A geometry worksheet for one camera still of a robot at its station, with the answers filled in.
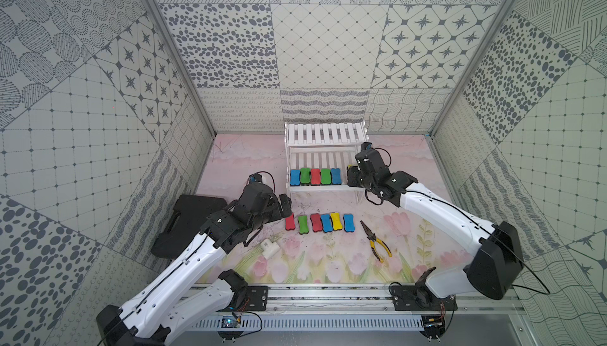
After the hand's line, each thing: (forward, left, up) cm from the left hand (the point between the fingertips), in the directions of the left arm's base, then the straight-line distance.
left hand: (280, 199), depth 74 cm
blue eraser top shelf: (+2, -16, -20) cm, 26 cm away
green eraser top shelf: (+2, -6, -20) cm, 21 cm away
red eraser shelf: (+13, -11, -7) cm, 19 cm away
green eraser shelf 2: (+14, -15, -7) cm, 22 cm away
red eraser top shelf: (+2, -1, -21) cm, 21 cm away
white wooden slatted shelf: (+18, -14, +6) cm, 24 cm away
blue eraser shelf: (+13, -3, -6) cm, 14 cm away
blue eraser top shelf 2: (+2, -24, -21) cm, 32 cm away
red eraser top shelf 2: (+2, -12, -21) cm, 24 cm away
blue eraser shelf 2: (+14, -19, -7) cm, 25 cm away
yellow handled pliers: (-4, -33, -21) cm, 39 cm away
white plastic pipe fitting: (-9, +5, -19) cm, 21 cm away
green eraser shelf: (+14, -7, -7) cm, 17 cm away
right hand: (+12, -24, -3) cm, 27 cm away
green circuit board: (-30, +15, -23) cm, 41 cm away
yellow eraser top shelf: (+2, -19, -20) cm, 28 cm away
